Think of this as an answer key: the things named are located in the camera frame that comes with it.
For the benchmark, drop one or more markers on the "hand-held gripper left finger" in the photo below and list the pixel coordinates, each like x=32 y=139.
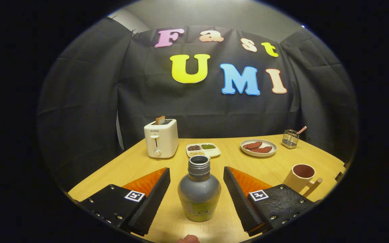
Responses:
x=150 y=206

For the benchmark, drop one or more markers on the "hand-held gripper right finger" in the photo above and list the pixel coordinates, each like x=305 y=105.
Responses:
x=241 y=206

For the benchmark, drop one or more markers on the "silver juice bottle green label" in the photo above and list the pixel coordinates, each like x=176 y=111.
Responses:
x=199 y=195

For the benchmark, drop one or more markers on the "wooden table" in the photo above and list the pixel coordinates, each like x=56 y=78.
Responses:
x=268 y=165

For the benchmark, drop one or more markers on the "red sausage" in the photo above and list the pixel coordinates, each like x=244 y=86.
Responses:
x=262 y=150
x=252 y=145

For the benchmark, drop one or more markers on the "white toaster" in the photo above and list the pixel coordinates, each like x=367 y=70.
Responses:
x=162 y=141

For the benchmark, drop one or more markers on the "white round plate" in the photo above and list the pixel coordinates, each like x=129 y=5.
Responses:
x=268 y=144

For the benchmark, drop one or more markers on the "white divided dish of beans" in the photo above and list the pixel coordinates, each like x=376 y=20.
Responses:
x=203 y=150

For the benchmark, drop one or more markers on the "toast slice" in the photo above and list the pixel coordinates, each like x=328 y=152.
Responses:
x=160 y=120

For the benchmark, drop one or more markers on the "pink spoon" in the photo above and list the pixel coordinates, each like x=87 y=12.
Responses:
x=302 y=130

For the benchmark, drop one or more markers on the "black backdrop cloth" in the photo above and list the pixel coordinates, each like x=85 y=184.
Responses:
x=198 y=108

